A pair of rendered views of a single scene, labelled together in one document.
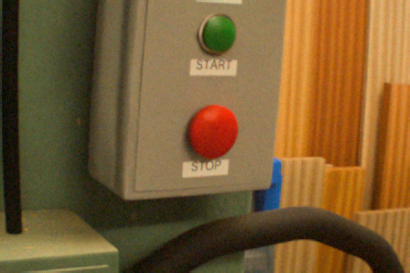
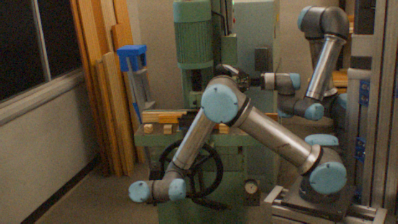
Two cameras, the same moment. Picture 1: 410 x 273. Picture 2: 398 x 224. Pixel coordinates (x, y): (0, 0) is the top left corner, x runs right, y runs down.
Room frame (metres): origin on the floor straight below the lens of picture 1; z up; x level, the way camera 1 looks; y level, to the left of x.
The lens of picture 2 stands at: (-0.84, 1.90, 1.65)
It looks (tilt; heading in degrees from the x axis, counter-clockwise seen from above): 19 degrees down; 310
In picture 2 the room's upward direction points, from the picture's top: 4 degrees counter-clockwise
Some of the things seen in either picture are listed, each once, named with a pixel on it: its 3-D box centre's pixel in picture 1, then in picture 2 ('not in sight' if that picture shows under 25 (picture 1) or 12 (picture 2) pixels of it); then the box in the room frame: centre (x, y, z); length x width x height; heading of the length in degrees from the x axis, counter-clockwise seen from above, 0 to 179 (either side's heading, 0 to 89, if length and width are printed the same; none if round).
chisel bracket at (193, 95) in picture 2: not in sight; (198, 98); (0.44, 0.34, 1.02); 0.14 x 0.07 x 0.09; 121
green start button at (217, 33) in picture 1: (219, 34); not in sight; (0.44, 0.00, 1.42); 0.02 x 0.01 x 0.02; 121
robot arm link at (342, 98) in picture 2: not in sight; (349, 110); (-0.23, 0.07, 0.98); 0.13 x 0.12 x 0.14; 163
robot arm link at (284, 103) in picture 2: not in sight; (288, 104); (-0.04, 0.31, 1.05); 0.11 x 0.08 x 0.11; 163
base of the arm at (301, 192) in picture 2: not in sight; (319, 181); (-0.30, 0.56, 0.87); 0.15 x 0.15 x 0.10
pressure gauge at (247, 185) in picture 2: not in sight; (251, 187); (0.10, 0.41, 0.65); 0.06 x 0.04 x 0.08; 31
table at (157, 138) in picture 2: not in sight; (197, 135); (0.37, 0.45, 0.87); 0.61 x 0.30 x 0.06; 31
